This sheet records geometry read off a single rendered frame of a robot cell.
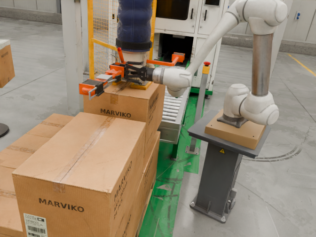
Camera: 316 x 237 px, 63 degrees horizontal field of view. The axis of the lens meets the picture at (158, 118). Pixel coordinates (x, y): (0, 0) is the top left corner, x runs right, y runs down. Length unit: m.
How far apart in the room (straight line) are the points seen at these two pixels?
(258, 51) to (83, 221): 1.23
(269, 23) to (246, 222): 1.56
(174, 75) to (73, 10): 1.88
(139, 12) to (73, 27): 1.58
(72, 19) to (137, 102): 1.78
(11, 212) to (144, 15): 1.28
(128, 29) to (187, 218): 1.50
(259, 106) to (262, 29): 0.45
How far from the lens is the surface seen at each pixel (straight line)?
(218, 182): 2.13
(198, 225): 2.23
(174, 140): 2.34
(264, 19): 1.50
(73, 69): 3.21
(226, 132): 1.81
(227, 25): 1.57
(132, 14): 1.61
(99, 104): 1.58
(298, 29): 11.39
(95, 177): 1.07
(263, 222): 2.45
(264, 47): 1.58
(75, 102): 3.34
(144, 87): 1.60
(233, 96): 1.83
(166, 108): 2.74
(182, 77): 1.40
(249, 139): 1.79
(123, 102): 1.52
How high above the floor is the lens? 1.62
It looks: 26 degrees down
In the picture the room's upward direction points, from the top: 6 degrees clockwise
